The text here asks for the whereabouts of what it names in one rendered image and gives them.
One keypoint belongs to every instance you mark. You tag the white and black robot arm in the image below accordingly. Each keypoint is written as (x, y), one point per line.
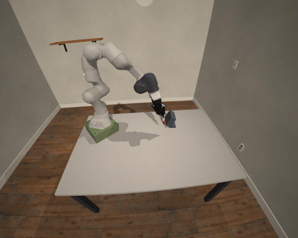
(93, 52)

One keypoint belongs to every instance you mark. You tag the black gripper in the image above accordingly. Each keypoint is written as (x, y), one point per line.
(159, 108)

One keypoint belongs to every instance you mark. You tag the grey flat panel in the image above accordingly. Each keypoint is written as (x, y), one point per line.
(170, 119)

